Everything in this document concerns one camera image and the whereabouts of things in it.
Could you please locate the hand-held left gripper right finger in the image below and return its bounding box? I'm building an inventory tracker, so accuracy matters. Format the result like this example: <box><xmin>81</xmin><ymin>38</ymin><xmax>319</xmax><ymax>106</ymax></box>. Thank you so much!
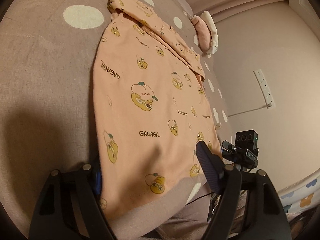
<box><xmin>196</xmin><ymin>141</ymin><xmax>292</xmax><ymax>240</ymax></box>

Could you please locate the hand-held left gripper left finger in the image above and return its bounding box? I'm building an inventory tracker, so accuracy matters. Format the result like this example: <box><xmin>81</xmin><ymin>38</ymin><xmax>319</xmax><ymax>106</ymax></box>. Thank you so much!
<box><xmin>29</xmin><ymin>164</ymin><xmax>118</xmax><ymax>240</ymax></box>

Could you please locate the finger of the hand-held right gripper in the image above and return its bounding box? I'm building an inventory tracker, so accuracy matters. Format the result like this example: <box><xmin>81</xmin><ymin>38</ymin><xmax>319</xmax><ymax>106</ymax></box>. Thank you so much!
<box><xmin>222</xmin><ymin>140</ymin><xmax>238</xmax><ymax>153</ymax></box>

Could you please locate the pink cartoon print shirt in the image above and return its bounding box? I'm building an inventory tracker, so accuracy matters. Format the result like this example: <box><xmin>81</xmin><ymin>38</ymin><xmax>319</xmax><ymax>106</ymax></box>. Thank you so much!
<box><xmin>93</xmin><ymin>0</ymin><xmax>221</xmax><ymax>220</ymax></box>

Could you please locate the person's mauve clothing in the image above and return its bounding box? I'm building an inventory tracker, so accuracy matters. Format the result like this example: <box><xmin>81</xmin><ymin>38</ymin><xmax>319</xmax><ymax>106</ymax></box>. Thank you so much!
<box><xmin>155</xmin><ymin>180</ymin><xmax>250</xmax><ymax>240</ymax></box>

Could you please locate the white power strip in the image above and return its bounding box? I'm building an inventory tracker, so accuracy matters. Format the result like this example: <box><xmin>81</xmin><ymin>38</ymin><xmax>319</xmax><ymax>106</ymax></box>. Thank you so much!
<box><xmin>253</xmin><ymin>68</ymin><xmax>275</xmax><ymax>109</ymax></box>

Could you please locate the floral printed cloth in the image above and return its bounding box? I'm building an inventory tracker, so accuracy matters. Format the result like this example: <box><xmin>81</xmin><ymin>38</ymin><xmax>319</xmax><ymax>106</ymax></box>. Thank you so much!
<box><xmin>277</xmin><ymin>169</ymin><xmax>320</xmax><ymax>214</ymax></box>

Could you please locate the mauve polka dot bed sheet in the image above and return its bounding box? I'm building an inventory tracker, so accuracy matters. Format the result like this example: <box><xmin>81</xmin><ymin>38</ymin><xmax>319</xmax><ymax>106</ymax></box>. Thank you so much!
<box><xmin>0</xmin><ymin>0</ymin><xmax>234</xmax><ymax>240</ymax></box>

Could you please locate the folded pink cloth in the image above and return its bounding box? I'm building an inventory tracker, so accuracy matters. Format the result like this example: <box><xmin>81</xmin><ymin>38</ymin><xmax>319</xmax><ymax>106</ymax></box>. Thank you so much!
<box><xmin>191</xmin><ymin>15</ymin><xmax>213</xmax><ymax>50</ymax></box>

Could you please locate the white power cable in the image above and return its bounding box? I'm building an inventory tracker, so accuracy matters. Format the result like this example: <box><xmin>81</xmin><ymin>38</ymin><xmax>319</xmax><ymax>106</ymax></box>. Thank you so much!
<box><xmin>228</xmin><ymin>104</ymin><xmax>273</xmax><ymax>117</ymax></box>

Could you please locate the thin black cable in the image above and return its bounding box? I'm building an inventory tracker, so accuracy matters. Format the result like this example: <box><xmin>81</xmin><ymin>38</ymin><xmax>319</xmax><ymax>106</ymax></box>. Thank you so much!
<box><xmin>186</xmin><ymin>192</ymin><xmax>218</xmax><ymax>205</ymax></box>

